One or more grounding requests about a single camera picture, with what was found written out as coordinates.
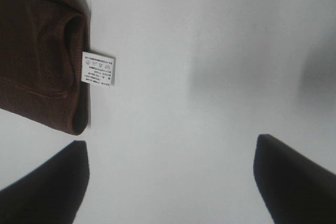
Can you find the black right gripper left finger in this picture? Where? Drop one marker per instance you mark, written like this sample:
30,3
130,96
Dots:
52,193

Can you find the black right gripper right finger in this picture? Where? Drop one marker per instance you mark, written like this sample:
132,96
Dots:
293,188

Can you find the brown towel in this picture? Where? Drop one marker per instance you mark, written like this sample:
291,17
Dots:
42,42

